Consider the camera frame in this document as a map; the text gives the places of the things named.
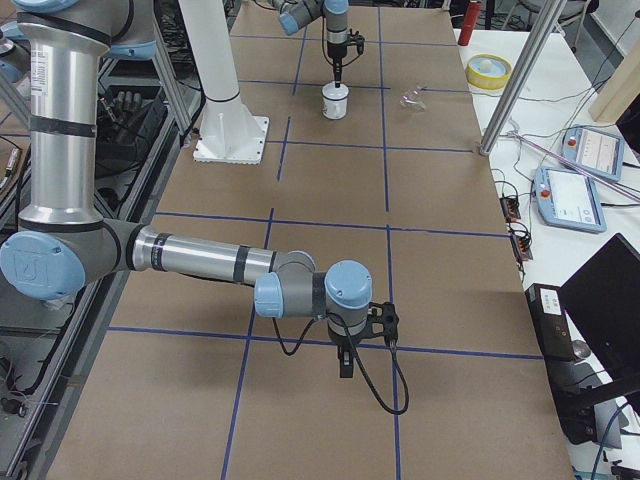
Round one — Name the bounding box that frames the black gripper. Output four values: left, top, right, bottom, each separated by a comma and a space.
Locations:
327, 42, 347, 88
327, 314, 370, 378

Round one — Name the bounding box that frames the white enamel mug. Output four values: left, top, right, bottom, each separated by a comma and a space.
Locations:
322, 82, 350, 120

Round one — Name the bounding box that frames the red bottle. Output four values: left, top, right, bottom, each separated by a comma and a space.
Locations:
457, 0, 482, 46

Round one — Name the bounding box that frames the yellow tape roll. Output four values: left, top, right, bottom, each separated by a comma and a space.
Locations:
465, 54, 513, 90

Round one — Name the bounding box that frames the black desktop box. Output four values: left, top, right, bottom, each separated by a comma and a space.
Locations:
525, 283, 627, 449

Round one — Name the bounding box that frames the black monitor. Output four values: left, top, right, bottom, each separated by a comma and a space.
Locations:
560, 233, 639, 379

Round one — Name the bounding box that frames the near teach pendant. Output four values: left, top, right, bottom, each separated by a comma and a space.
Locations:
533, 166, 607, 233

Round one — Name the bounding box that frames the teach pendant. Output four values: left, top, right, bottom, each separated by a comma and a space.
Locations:
562, 125, 625, 182
533, 166, 607, 233

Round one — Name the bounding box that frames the far teach pendant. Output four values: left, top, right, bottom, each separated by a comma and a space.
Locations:
562, 125, 625, 182

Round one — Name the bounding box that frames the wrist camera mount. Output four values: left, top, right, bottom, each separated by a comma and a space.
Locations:
346, 29, 365, 56
362, 301, 399, 349

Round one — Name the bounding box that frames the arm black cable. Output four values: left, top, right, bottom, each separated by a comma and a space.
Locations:
322, 14, 366, 69
269, 312, 410, 416

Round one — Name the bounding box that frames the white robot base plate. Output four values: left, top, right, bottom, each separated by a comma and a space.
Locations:
193, 114, 269, 165

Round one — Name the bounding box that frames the aluminium frame post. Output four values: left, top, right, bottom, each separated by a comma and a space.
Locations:
479, 0, 567, 156

